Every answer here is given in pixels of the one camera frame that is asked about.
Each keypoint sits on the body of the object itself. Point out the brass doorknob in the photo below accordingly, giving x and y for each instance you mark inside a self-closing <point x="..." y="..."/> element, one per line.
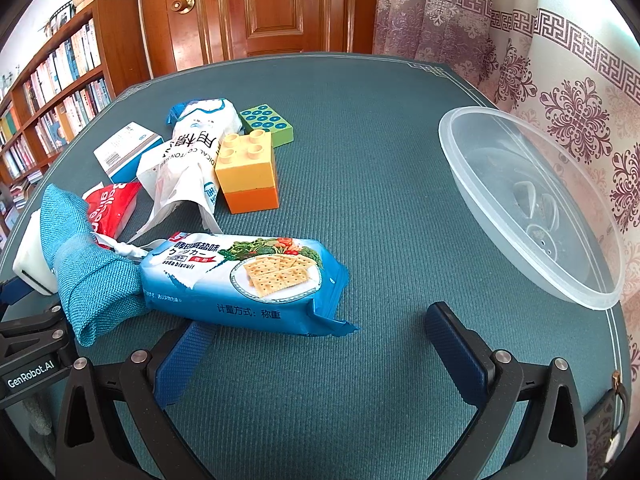
<point x="183" y="4"/>

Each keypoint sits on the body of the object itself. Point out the patterned purple curtain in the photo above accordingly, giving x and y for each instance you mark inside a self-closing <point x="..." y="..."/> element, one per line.
<point x="550" y="60"/>

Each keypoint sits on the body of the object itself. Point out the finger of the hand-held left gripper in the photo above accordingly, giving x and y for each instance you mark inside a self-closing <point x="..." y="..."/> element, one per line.
<point x="30" y="332"/>

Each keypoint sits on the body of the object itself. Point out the white cotton swab bag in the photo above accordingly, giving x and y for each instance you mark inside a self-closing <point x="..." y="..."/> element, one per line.
<point x="195" y="145"/>

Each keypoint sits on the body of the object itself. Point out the white charger cube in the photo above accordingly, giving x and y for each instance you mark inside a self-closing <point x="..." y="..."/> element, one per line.
<point x="32" y="255"/>

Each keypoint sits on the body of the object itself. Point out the rows of books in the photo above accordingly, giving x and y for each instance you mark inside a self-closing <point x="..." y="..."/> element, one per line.
<point x="55" y="75"/>

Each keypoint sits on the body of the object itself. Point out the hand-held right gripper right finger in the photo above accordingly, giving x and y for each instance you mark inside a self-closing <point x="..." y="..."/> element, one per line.
<point x="455" y="355"/>

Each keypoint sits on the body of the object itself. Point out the yellow and orange building block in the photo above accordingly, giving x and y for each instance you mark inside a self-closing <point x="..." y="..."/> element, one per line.
<point x="247" y="175"/>

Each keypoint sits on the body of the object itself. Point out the wooden bookshelf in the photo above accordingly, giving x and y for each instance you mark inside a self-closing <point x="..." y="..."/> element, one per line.
<point x="117" y="45"/>

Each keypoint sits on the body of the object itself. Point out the clear plastic bowl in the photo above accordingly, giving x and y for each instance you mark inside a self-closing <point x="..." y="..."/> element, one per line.
<point x="500" y="195"/>

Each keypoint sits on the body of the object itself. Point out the white and blue medicine box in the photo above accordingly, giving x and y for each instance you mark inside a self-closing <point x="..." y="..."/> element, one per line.
<point x="125" y="152"/>

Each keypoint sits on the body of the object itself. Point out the wooden door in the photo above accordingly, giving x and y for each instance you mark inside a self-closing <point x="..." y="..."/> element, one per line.
<point x="280" y="10"/>

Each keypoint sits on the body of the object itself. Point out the teal table mat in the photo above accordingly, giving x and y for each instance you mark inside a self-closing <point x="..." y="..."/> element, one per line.
<point x="375" y="185"/>

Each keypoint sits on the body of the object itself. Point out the teal cloth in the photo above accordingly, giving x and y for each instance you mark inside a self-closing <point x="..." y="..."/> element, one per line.
<point x="95" y="280"/>

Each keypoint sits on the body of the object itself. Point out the red and white glue bag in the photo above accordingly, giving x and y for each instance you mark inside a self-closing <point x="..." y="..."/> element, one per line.
<point x="112" y="205"/>

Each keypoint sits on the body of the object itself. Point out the person's grey clothing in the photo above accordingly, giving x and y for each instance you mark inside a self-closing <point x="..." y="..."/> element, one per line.
<point x="40" y="415"/>

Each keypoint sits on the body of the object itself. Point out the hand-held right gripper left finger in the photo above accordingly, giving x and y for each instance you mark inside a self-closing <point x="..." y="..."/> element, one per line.
<point x="175" y="365"/>

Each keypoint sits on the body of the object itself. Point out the blue cracker packet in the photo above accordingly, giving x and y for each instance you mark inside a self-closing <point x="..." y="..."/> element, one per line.
<point x="250" y="285"/>

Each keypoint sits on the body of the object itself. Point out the green dotted block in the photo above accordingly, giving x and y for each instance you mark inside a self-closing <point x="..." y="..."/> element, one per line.
<point x="265" y="122"/>

